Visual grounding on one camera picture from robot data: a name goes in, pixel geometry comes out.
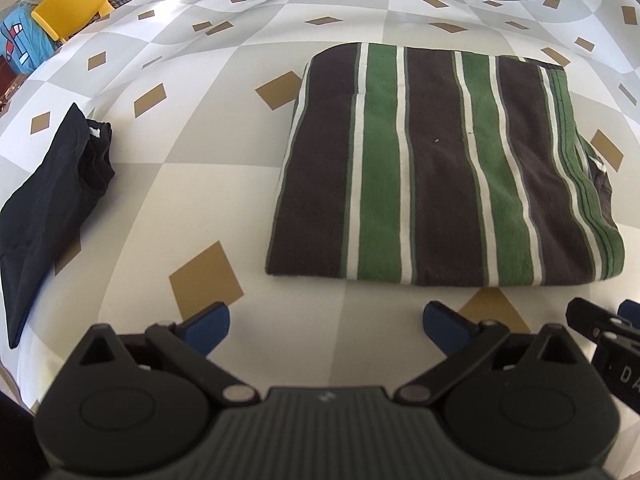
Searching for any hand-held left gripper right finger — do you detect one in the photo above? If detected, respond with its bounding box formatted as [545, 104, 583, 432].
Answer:
[394, 301, 587, 407]

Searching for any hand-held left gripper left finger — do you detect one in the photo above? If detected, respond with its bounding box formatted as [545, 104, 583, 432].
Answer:
[69, 301, 261, 408]

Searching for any green brown striped t-shirt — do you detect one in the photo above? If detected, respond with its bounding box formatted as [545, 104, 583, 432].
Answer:
[265, 42, 626, 288]

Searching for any grey white checkered tablecloth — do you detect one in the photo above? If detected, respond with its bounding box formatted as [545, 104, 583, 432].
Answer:
[0, 0, 640, 480]

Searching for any black folded garment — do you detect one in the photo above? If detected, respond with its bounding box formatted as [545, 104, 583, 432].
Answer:
[0, 102, 117, 350]

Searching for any reddish wooden cabinet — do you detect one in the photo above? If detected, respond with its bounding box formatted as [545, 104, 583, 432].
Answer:
[0, 55, 18, 111]

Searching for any blue cartoon cloth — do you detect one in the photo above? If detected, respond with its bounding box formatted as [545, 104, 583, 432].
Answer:
[0, 2, 56, 78]

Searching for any yellow plastic chair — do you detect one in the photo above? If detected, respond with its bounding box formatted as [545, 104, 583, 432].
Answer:
[31, 0, 116, 43]

